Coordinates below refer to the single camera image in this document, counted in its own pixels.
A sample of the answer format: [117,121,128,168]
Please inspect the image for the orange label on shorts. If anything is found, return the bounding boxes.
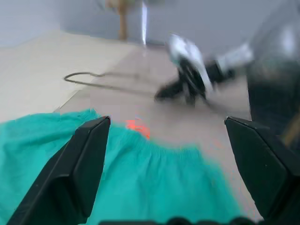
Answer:
[125,119,151,139]

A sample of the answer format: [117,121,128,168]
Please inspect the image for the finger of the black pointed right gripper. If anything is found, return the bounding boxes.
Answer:
[154,78,187,102]
[186,90,208,106]

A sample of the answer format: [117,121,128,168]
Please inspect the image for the wooden stand leg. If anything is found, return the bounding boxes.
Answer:
[105,0,132,40]

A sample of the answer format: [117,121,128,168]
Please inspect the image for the teal green shorts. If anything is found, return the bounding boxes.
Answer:
[0,109,242,225]

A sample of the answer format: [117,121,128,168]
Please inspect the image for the white upright pole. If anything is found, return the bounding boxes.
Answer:
[141,0,149,45]

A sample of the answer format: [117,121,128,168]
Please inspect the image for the dark silver robot torso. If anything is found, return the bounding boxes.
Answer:
[246,0,300,147]

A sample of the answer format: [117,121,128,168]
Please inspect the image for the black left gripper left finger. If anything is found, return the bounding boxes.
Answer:
[6,115,111,225]

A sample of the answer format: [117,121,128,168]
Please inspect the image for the dark cable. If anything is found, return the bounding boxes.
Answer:
[62,71,162,95]

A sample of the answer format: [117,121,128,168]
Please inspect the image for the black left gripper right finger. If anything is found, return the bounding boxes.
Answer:
[224,116,300,225]

